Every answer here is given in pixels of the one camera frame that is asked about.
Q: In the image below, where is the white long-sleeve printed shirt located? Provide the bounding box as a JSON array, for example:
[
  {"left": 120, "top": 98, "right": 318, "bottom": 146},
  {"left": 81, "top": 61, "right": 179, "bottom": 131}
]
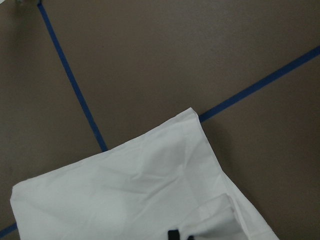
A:
[{"left": 10, "top": 108, "right": 277, "bottom": 240}]

